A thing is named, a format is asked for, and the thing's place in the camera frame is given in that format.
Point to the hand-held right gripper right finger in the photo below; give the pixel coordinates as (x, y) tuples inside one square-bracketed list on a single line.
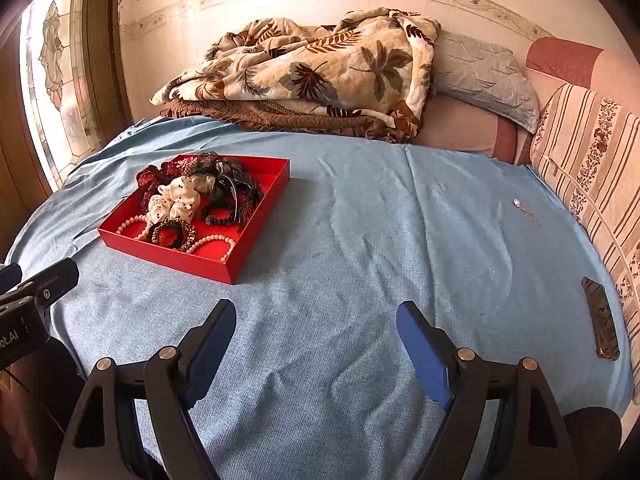
[(425, 360)]

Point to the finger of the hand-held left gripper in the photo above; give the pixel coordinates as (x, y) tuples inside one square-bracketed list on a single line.
[(50, 282), (9, 274)]

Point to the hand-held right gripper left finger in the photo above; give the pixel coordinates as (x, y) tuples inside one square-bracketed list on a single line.
[(215, 350)]

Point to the red box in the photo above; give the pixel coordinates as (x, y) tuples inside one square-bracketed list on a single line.
[(250, 240)]

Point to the red white-dotted scrunchie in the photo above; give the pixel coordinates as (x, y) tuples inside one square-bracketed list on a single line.
[(150, 180)]

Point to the white dotted scrunchie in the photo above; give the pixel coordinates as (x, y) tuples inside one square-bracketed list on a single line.
[(175, 202)]

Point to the black hair claw clip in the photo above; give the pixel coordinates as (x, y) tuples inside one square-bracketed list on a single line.
[(247, 185)]

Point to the dark brown floral scrunchie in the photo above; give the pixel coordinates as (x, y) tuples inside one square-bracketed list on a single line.
[(215, 172)]

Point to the red checked scrunchie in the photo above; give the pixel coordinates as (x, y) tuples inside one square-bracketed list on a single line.
[(185, 163)]

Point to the blue bed sheet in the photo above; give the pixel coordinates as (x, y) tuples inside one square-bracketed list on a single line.
[(350, 260)]

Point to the black phone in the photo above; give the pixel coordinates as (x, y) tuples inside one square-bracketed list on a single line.
[(600, 320)]

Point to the small silver pendant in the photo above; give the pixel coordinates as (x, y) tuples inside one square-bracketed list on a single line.
[(516, 203)]

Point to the stained glass window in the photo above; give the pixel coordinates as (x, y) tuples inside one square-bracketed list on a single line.
[(55, 70)]

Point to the mauve pillow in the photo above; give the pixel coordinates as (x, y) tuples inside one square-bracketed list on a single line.
[(460, 130)]

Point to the brown ruffled blanket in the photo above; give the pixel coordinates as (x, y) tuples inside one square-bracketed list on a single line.
[(280, 117)]

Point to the striped floral cushion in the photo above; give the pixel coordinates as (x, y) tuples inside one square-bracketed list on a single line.
[(590, 160)]

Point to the grey-blue quilted pillow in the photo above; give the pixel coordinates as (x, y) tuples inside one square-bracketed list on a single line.
[(485, 75)]

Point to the leaf print blanket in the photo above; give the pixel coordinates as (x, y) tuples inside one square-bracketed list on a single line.
[(310, 65)]

